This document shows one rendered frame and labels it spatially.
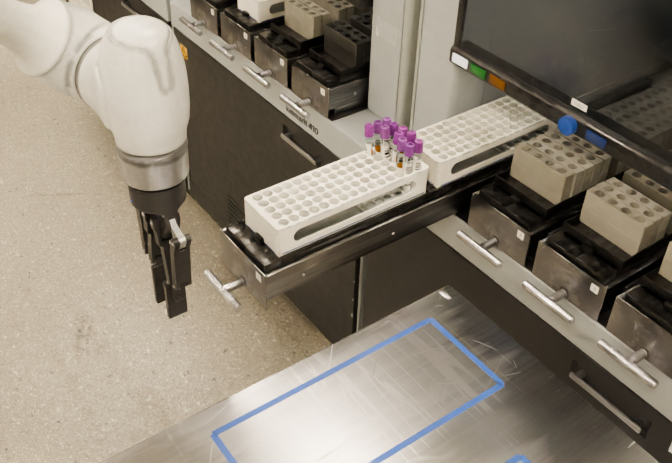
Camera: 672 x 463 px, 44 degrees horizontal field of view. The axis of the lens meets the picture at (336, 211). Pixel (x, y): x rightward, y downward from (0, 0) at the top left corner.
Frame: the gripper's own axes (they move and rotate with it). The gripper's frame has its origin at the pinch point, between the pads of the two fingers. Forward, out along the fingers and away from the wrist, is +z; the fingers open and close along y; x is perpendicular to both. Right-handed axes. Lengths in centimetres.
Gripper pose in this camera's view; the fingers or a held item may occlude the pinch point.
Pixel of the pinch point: (169, 289)
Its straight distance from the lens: 124.3
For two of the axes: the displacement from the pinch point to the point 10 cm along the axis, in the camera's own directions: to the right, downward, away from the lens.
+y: -5.9, -5.0, 6.3
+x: -8.1, 3.3, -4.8
